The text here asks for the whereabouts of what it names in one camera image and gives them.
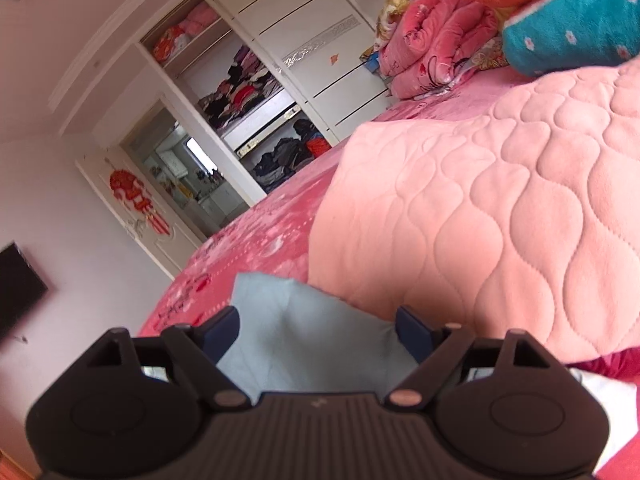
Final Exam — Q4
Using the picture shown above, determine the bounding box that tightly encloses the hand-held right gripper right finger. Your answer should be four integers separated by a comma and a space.
385, 305, 566, 408

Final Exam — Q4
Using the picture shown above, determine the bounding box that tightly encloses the pink bedding on wardrobe shelf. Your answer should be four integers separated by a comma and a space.
152, 2, 221, 63

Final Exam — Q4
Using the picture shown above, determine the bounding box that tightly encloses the dark red cloth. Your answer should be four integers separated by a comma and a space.
570, 349, 640, 377

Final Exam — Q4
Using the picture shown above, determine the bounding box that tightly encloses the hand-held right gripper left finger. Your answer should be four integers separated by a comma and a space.
82, 305, 253, 408

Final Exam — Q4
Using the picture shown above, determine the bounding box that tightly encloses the pink quilted blanket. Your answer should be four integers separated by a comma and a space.
307, 57, 640, 363

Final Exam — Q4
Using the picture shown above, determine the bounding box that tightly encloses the light blue garment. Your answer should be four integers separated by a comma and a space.
215, 272, 418, 406

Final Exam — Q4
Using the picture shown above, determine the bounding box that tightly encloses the white cloth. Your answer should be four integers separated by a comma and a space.
567, 367, 640, 471

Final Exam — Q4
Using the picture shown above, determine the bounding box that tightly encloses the red paper door decoration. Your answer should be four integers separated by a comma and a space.
107, 169, 171, 236

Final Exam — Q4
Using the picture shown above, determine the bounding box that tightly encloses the folded pink fleece blanket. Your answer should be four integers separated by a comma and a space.
377, 0, 501, 101

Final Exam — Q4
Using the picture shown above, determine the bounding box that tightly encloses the white wardrobe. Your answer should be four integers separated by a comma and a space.
47, 0, 393, 208

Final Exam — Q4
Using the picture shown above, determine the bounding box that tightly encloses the red heart-print bed blanket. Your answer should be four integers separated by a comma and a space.
137, 65, 640, 480

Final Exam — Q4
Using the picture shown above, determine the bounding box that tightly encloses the teal flower-print pillow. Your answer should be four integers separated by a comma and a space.
500, 0, 640, 78

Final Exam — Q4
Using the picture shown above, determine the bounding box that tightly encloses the white room door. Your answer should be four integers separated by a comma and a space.
75, 152, 208, 281

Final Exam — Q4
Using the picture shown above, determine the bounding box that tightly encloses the pile of dark clothes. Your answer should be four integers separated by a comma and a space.
250, 119, 332, 193

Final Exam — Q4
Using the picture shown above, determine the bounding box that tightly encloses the black wall television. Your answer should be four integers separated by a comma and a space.
0, 242, 49, 338

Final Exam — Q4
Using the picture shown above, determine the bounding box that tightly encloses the pile of mixed colourful clothes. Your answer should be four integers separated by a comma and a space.
197, 45, 282, 131

